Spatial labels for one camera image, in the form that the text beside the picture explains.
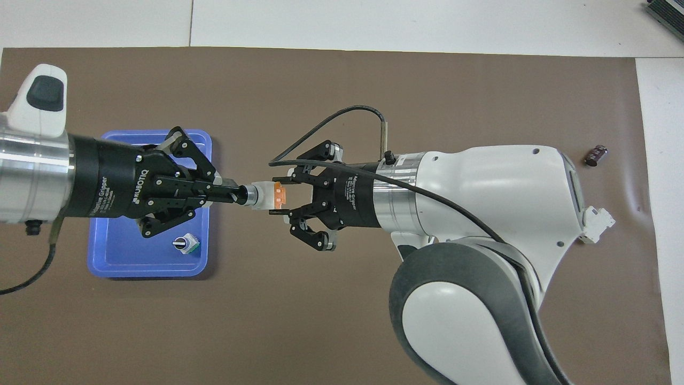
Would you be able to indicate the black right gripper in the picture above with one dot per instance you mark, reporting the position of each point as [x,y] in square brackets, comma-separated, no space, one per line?
[355,195]

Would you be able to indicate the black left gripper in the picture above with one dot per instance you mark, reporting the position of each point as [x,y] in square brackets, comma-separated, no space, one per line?
[107,179]

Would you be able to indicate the selector switch with orange base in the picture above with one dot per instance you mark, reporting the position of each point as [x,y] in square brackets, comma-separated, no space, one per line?
[264,195]

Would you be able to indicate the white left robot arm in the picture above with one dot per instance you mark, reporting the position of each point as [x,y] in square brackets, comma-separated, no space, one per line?
[32,176]

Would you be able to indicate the blue plastic tray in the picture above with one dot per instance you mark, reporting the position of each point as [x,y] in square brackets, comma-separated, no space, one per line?
[123,251]

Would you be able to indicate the brown table mat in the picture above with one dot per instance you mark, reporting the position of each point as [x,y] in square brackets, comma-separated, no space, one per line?
[347,321]

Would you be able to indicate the white circuit breaker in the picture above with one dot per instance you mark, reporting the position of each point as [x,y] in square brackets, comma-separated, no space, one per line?
[597,224]

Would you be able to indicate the grey finned device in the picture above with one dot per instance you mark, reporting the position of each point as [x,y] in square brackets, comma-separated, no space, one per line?
[668,13]

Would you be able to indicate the selector switch with green base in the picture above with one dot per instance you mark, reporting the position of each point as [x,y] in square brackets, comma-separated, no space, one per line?
[185,244]

